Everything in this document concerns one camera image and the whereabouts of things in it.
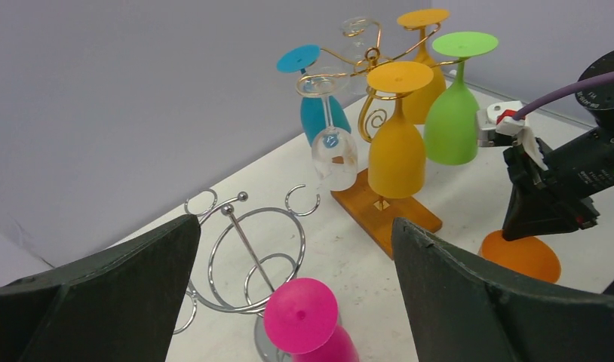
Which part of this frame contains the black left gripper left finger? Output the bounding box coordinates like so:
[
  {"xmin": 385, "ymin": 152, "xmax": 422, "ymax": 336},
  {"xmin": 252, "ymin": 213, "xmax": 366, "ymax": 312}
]
[{"xmin": 0, "ymin": 215, "xmax": 201, "ymax": 361}]

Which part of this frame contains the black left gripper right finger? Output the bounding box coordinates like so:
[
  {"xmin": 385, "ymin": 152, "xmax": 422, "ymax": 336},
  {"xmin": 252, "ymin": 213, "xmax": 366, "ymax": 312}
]
[{"xmin": 391, "ymin": 218, "xmax": 614, "ymax": 361}]

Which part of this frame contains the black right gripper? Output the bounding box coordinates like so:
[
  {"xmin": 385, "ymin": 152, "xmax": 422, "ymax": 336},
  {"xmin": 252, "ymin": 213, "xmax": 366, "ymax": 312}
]
[{"xmin": 502, "ymin": 127, "xmax": 614, "ymax": 241}]

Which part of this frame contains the orange plastic wine glass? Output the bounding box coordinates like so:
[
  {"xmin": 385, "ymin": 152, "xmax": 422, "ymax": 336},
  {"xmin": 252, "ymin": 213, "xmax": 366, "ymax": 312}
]
[{"xmin": 478, "ymin": 230, "xmax": 561, "ymax": 284}]

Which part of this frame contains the gold wire glass rack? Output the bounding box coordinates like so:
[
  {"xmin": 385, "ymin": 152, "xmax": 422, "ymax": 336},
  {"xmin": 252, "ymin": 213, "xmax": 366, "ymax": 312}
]
[{"xmin": 319, "ymin": 20, "xmax": 468, "ymax": 261}]

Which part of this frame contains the green plastic wine glass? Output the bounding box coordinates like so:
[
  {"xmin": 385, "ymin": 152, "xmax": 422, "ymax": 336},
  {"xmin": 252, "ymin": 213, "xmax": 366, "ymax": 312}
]
[{"xmin": 423, "ymin": 31, "xmax": 499, "ymax": 165}]

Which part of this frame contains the silver wire glass rack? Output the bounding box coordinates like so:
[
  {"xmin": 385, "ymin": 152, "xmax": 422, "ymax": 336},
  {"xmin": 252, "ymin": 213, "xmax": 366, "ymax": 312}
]
[{"xmin": 173, "ymin": 184, "xmax": 321, "ymax": 361}]

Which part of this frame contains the yellow wine glass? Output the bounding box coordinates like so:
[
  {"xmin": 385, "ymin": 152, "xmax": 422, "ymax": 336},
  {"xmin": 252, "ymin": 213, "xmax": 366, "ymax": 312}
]
[
  {"xmin": 397, "ymin": 8, "xmax": 451, "ymax": 125},
  {"xmin": 367, "ymin": 61, "xmax": 434, "ymax": 199}
]

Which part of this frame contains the pink plastic wine glass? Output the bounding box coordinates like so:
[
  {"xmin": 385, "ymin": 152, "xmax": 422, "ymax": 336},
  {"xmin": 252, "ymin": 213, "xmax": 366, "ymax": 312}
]
[{"xmin": 263, "ymin": 278, "xmax": 360, "ymax": 361}]

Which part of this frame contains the clear small wine glass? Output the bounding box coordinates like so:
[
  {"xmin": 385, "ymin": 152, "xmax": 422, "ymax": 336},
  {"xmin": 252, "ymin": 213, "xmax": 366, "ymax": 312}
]
[{"xmin": 296, "ymin": 66, "xmax": 358, "ymax": 192}]

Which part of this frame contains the blue plastic wine glass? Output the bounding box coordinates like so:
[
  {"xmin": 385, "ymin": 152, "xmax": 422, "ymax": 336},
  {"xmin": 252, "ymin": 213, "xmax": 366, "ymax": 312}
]
[{"xmin": 276, "ymin": 44, "xmax": 352, "ymax": 146}]

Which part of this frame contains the clear patterned wine glass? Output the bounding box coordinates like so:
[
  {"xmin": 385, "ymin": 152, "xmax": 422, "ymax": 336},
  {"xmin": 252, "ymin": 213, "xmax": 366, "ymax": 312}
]
[{"xmin": 340, "ymin": 17, "xmax": 378, "ymax": 74}]

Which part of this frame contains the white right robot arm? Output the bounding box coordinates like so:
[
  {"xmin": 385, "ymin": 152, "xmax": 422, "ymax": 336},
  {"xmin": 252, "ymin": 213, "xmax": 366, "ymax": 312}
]
[{"xmin": 502, "ymin": 51, "xmax": 614, "ymax": 241}]

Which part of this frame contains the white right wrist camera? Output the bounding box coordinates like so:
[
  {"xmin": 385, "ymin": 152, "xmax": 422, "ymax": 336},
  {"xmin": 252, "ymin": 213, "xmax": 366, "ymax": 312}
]
[{"xmin": 475, "ymin": 100, "xmax": 548, "ymax": 170}]

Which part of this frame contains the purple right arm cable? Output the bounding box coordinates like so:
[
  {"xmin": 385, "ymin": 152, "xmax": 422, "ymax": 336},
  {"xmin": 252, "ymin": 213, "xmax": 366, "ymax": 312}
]
[{"xmin": 511, "ymin": 67, "xmax": 614, "ymax": 121}]

